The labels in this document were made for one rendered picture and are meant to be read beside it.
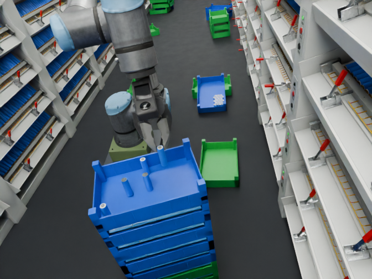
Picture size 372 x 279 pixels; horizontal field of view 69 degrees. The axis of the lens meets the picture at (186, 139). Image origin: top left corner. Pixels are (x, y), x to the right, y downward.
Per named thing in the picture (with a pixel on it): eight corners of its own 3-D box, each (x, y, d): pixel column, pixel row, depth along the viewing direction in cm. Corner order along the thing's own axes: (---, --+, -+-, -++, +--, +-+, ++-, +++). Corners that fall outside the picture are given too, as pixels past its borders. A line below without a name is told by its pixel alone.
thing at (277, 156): (281, 194, 124) (274, 174, 116) (262, 118, 171) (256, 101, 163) (328, 184, 118) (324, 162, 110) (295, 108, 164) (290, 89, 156)
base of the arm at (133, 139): (114, 150, 152) (108, 138, 145) (115, 129, 166) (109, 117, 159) (147, 144, 153) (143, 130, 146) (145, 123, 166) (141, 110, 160)
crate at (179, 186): (98, 233, 70) (87, 215, 65) (101, 179, 86) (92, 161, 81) (208, 203, 73) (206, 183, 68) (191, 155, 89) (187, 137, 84)
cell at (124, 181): (120, 177, 75) (127, 192, 79) (120, 182, 74) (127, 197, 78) (127, 176, 75) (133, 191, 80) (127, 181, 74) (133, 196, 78)
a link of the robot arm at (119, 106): (112, 118, 157) (102, 93, 145) (141, 112, 159) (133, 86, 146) (113, 135, 146) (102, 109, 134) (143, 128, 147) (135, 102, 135)
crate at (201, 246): (124, 275, 85) (117, 263, 80) (122, 222, 101) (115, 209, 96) (215, 248, 88) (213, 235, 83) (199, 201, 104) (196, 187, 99)
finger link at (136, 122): (155, 134, 70) (149, 101, 67) (155, 136, 68) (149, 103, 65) (137, 137, 69) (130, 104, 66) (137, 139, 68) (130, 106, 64)
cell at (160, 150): (161, 167, 74) (156, 149, 70) (160, 163, 75) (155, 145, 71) (168, 165, 74) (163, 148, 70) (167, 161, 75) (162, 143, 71)
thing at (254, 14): (262, 52, 153) (255, 29, 145) (249, 20, 200) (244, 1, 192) (299, 37, 147) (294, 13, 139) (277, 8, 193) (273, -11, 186)
